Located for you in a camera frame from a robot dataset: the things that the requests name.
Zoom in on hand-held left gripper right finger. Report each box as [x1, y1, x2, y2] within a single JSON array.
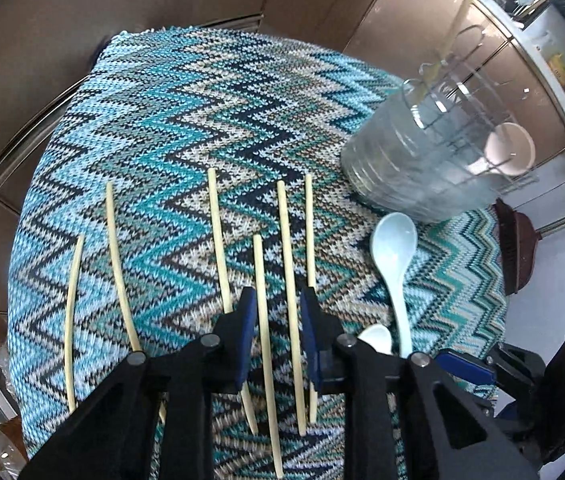
[[300, 287, 538, 480]]

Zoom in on metal wire utensil rack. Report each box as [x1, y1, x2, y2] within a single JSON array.
[[403, 25, 538, 181]]

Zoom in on brown glossy door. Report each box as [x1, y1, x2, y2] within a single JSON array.
[[0, 0, 283, 316]]

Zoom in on brown broom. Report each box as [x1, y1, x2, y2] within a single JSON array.
[[493, 199, 543, 295]]

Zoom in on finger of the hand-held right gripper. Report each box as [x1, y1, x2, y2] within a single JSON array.
[[435, 344, 548, 396]]

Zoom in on brown kitchen base cabinets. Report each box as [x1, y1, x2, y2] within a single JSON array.
[[262, 0, 565, 171]]

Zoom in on clear plastic drain tray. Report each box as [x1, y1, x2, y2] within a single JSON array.
[[340, 77, 506, 223]]

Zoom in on bamboo chopstick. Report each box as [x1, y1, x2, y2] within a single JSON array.
[[65, 235, 86, 416], [105, 181, 143, 356], [304, 174, 319, 426], [276, 180, 308, 437], [207, 168, 259, 435], [413, 0, 481, 108], [252, 234, 284, 477]]

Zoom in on white kitchen countertop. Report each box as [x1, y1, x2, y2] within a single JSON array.
[[427, 0, 565, 131]]

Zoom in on zigzag knitted tablecloth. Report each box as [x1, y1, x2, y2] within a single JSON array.
[[7, 27, 508, 480]]

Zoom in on light blue ceramic spoon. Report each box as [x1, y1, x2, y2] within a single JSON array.
[[370, 212, 418, 358]]

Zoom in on clear plastic bag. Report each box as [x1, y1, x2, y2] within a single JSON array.
[[0, 345, 30, 466]]

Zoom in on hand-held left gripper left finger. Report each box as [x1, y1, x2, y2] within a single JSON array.
[[20, 287, 257, 480]]

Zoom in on white ceramic spoon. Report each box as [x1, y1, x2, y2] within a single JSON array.
[[357, 324, 393, 356]]

